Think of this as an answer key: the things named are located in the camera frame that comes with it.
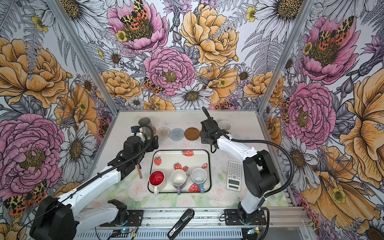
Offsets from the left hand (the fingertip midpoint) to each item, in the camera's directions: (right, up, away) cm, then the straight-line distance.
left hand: (150, 141), depth 84 cm
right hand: (+32, 0, +7) cm, 33 cm away
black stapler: (+21, -33, -15) cm, 42 cm away
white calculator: (+47, -20, +3) cm, 51 cm away
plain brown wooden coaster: (+22, +3, +23) cm, 32 cm away
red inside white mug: (+3, -21, +1) cm, 21 cm away
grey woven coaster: (+12, +2, +24) cm, 27 cm away
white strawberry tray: (+8, -13, +10) cm, 18 cm away
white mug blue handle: (+27, -19, +1) cm, 33 cm away
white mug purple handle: (+15, -21, +2) cm, 26 cm away
